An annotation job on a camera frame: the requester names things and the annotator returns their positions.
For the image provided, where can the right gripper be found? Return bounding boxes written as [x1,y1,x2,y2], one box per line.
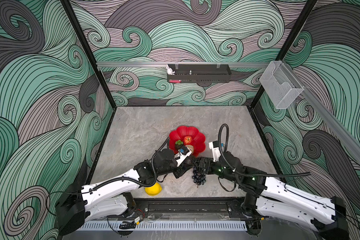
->
[191,156,241,186]

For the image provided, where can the cream fake pear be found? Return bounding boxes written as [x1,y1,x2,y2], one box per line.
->
[186,145,194,154]

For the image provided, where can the dark purple fake grapes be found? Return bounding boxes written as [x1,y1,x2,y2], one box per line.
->
[192,172,206,186]

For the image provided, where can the red flower-shaped fruit bowl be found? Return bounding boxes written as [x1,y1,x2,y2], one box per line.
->
[169,126,206,157]

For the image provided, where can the small yellow fake pear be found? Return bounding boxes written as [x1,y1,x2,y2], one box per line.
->
[184,136,193,145]

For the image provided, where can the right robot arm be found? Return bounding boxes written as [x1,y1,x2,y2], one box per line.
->
[194,152,350,240]

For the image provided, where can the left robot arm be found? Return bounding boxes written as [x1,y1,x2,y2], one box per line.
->
[55,149,196,236]

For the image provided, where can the yellow fake lemon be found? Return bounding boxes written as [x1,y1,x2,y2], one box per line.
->
[145,182,162,196]

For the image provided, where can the white rabbit figurine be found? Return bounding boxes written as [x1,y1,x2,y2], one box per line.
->
[166,65,175,75]

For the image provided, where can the black wall shelf tray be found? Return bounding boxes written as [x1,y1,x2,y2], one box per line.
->
[167,65,232,84]

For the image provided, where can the aluminium wall rail back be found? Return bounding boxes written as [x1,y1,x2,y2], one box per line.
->
[96,61,269,69]

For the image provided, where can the aluminium wall rail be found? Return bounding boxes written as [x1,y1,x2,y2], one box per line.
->
[96,61,269,69]
[283,62,360,172]

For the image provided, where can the clear acrylic wall box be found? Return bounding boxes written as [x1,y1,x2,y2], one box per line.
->
[260,61,304,110]

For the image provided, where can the white slotted cable duct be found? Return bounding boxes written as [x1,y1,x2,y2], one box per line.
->
[79,220,247,232]

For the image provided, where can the aluminium wall rail right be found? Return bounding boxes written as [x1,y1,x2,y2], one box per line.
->
[283,62,360,172]

